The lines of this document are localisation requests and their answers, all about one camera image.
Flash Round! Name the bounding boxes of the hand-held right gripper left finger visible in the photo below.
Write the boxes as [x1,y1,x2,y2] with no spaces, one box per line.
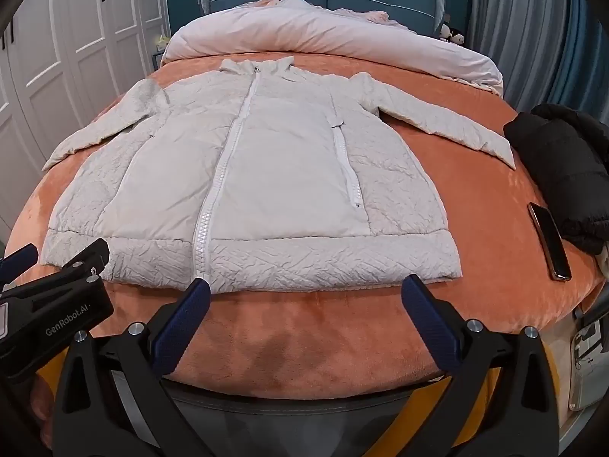
[52,278,211,457]

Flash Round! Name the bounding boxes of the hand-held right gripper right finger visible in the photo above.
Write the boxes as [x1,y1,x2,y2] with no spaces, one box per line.
[402,275,560,457]

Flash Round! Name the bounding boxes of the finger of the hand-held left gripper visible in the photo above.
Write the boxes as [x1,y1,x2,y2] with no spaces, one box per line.
[0,243,40,291]
[45,238,111,287]

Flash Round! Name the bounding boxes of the white quilted jacket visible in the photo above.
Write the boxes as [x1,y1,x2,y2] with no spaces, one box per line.
[40,54,517,293]

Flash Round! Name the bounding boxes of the orange bed blanket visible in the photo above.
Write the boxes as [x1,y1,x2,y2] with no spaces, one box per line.
[5,52,605,401]

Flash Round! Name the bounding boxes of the black smartphone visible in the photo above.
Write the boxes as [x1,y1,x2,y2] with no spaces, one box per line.
[528,202,572,281]

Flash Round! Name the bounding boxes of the white pouch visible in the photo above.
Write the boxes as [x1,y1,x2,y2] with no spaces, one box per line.
[568,314,609,412]

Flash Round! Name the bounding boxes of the white wardrobe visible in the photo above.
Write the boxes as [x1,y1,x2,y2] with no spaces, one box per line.
[0,0,169,229]

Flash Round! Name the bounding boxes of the black puffer jacket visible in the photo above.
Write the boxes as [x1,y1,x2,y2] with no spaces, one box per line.
[503,104,609,255]

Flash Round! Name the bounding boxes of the plush toys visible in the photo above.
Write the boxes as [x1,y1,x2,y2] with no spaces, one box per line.
[440,24,466,46]

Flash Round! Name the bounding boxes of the pink duvet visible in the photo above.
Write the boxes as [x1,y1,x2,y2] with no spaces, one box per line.
[161,0,505,98]

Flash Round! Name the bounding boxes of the grey blue curtain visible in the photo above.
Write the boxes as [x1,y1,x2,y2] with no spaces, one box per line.
[469,0,609,120]

